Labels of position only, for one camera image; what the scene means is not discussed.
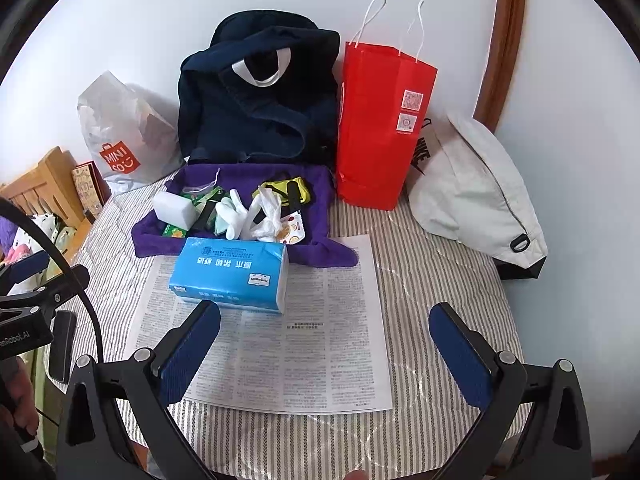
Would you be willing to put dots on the white dotted pillow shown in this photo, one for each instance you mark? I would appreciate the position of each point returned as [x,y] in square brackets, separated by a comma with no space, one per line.
[47,225]

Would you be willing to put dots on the striped bed quilt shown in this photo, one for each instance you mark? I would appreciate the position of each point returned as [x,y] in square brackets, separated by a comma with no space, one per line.
[440,270]

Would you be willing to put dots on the person's left hand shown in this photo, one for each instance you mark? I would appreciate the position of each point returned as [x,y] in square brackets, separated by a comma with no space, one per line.
[22,400]

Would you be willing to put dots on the navy fabric bag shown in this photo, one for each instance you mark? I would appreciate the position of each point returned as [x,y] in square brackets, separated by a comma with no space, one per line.
[240,120]

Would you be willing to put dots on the blue tissue pack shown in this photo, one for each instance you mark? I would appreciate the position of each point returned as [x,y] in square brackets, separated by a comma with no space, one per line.
[225,270]

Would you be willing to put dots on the red paper bag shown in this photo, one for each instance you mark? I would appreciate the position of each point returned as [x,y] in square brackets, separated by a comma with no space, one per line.
[370,135]

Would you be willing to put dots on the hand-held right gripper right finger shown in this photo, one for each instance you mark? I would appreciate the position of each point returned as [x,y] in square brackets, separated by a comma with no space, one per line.
[460,355]

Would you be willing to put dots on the patterned book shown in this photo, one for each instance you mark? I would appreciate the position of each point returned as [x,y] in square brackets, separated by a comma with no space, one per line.
[87,185]

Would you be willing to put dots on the purple cloth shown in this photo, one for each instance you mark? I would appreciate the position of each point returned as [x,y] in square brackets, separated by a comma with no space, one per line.
[320,200]

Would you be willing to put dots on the wooden headboard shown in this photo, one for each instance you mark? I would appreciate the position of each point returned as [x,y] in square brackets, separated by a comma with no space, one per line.
[50,175]

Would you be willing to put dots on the brown wooden door frame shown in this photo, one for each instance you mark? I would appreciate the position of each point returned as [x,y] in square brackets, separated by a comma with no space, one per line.
[505,35]

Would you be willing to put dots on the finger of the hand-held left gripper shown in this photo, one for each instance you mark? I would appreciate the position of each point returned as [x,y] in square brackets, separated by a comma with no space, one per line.
[62,345]
[27,267]

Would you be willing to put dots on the dark green sachet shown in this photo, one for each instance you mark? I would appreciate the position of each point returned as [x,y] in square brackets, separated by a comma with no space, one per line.
[175,231]

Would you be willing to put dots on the grey plastic shopping bag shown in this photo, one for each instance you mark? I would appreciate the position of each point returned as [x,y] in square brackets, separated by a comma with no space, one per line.
[115,125]

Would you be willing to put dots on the fruit print sachet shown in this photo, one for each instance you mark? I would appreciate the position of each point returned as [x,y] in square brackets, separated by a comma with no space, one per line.
[290,232]

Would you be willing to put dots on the green tissue pack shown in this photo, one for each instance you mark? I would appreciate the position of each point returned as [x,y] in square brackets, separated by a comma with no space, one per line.
[212,195]

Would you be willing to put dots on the white knit glove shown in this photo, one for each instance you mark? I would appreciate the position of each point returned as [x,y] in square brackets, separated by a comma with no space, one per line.
[235,215]

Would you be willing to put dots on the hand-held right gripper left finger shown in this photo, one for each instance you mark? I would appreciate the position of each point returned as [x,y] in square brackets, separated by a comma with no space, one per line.
[190,355]

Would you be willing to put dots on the white sponge block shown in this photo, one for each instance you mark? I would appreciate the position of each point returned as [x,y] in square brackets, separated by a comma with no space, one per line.
[172,207]

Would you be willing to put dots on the newspaper sheet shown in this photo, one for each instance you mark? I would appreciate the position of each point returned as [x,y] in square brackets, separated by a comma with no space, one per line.
[310,350]

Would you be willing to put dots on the yellow mesh pouch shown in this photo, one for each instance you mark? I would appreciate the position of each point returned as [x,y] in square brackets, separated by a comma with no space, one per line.
[277,187]

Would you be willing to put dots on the white plastic gloves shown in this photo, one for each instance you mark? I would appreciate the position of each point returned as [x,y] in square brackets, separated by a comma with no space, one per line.
[265,210]

